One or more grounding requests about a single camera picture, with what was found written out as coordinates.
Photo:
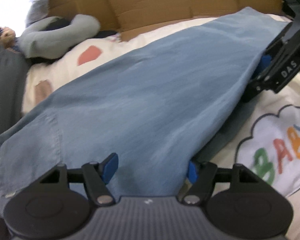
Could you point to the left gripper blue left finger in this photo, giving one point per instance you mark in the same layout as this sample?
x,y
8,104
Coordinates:
x,y
96,178

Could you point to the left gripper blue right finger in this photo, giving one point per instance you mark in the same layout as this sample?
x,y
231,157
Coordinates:
x,y
202,178

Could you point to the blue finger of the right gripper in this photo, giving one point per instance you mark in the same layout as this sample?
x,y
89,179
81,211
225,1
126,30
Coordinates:
x,y
263,63

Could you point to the light blue denim pants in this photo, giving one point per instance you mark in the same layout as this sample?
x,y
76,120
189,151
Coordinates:
x,y
155,106

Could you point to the cream bear print bedsheet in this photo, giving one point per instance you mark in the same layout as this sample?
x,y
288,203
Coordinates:
x,y
56,206

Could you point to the dark grey duvet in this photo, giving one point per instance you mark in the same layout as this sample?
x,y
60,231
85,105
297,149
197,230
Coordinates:
x,y
13,72

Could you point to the grey neck pillow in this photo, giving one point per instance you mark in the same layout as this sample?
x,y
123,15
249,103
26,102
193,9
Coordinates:
x,y
35,41

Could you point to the brown cardboard barrier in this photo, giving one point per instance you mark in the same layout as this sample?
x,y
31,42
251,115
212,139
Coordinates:
x,y
133,17

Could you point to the black garment inside neck pillow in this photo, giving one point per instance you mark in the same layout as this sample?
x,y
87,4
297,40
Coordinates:
x,y
62,23

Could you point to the small teddy bear toy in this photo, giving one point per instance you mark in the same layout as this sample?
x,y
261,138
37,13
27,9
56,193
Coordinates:
x,y
8,39

